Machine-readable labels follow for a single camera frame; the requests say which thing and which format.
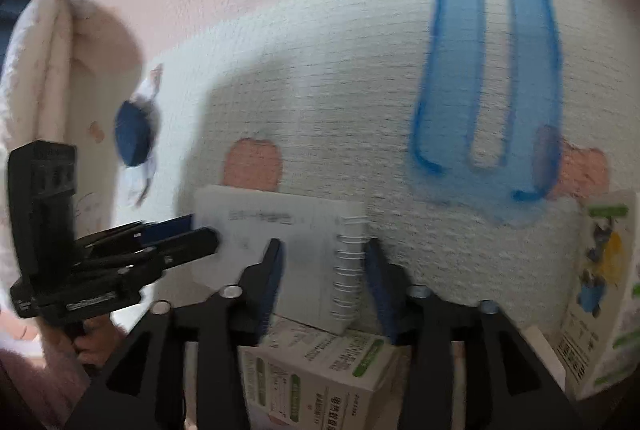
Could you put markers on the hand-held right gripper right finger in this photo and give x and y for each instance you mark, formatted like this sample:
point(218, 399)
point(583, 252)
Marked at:
point(376, 282)

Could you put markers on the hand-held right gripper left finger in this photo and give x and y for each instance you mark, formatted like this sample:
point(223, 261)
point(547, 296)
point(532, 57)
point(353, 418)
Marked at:
point(273, 277)

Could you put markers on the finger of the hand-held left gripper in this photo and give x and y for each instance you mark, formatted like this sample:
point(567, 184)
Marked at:
point(167, 225)
point(192, 246)

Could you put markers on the white spiral notebook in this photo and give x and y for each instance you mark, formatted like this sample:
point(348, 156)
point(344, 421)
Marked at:
point(295, 240)

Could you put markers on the person's left forearm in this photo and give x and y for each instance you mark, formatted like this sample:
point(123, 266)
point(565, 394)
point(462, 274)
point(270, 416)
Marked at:
point(35, 390)

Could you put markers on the person's left hand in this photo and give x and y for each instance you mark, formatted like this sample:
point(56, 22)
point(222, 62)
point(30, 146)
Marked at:
point(100, 342)

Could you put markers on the dark blue round object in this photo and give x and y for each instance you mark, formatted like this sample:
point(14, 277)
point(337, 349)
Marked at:
point(132, 135)

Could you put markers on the white green medicine box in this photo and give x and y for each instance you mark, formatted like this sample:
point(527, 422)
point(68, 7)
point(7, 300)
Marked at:
point(320, 375)

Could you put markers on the cream folded cloth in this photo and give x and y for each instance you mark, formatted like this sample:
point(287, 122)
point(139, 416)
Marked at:
point(37, 75)

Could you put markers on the white cartoon print box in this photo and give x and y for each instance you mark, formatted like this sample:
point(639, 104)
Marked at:
point(605, 290)

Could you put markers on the blue plastic basket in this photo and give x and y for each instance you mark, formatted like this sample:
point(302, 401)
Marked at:
point(452, 60)

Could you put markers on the pink printed blanket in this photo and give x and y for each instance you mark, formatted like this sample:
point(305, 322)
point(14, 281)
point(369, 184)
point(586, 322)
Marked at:
point(310, 35)

